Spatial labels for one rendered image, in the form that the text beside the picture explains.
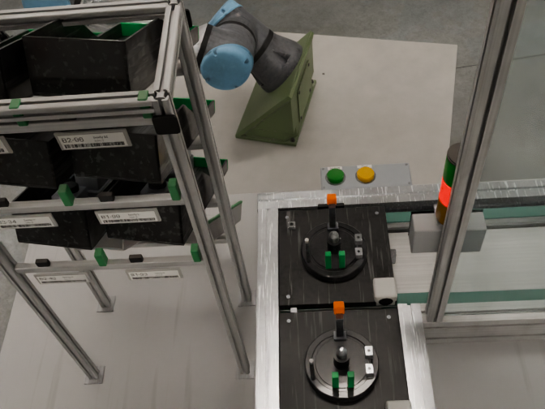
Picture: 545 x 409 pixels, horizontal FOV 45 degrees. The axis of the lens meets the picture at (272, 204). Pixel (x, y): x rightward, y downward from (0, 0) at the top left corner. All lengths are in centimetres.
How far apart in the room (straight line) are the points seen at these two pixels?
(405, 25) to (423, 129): 173
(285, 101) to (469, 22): 202
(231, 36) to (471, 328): 84
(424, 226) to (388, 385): 33
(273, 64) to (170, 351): 75
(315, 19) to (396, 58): 158
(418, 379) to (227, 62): 80
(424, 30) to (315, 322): 234
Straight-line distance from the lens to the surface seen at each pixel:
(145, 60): 86
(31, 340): 160
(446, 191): 105
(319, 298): 136
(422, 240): 115
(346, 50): 202
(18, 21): 95
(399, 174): 156
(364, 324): 134
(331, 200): 137
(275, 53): 171
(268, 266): 143
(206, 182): 115
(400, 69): 196
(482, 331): 143
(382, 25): 348
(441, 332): 141
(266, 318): 137
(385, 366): 130
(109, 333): 153
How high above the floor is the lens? 217
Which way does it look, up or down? 53 degrees down
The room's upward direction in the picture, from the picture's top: 8 degrees counter-clockwise
